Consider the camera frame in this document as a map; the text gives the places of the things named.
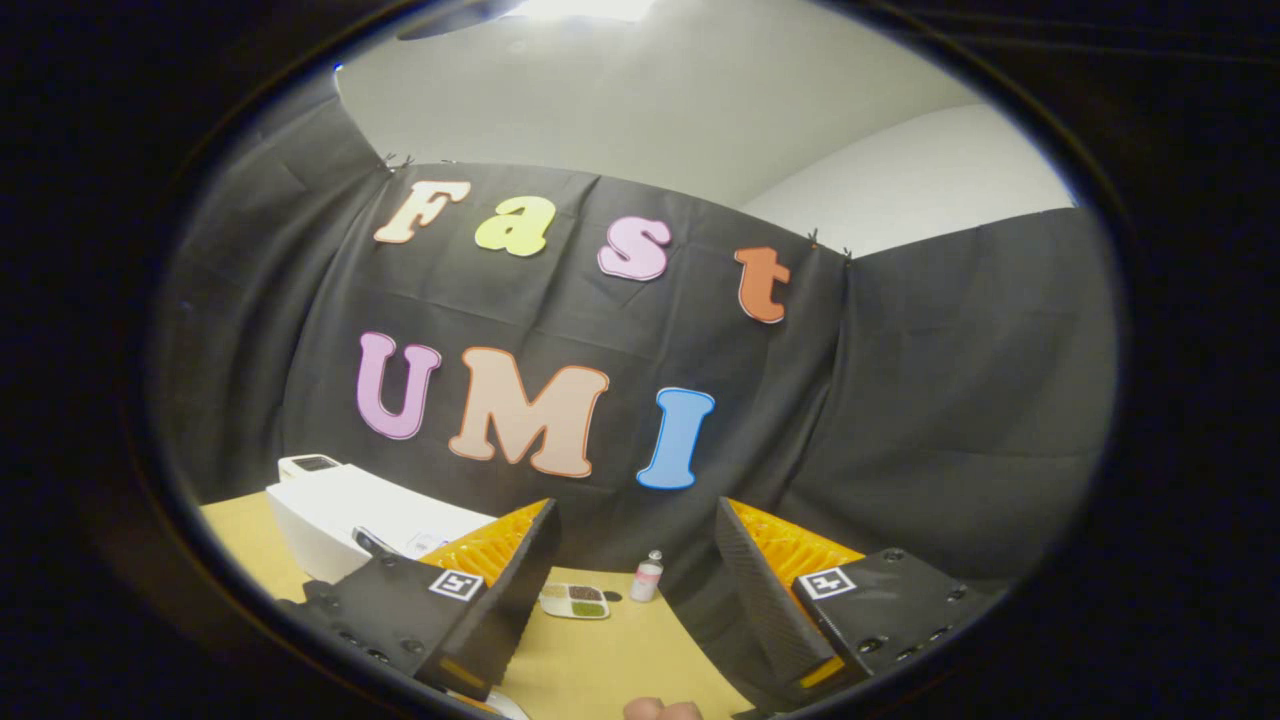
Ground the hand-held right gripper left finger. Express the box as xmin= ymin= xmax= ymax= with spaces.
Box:
xmin=278 ymin=497 xmax=563 ymax=703

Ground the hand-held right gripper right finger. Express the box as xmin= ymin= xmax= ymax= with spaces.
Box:
xmin=712 ymin=495 xmax=1004 ymax=713

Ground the white microwave oven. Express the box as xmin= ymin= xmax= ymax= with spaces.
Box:
xmin=265 ymin=462 xmax=501 ymax=586

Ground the white divided seed dish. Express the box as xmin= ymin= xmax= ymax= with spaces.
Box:
xmin=538 ymin=583 xmax=611 ymax=621

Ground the white square plate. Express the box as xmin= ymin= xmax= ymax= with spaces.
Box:
xmin=445 ymin=688 xmax=531 ymax=720

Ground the small pink label bottle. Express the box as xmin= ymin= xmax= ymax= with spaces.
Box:
xmin=630 ymin=550 xmax=665 ymax=603

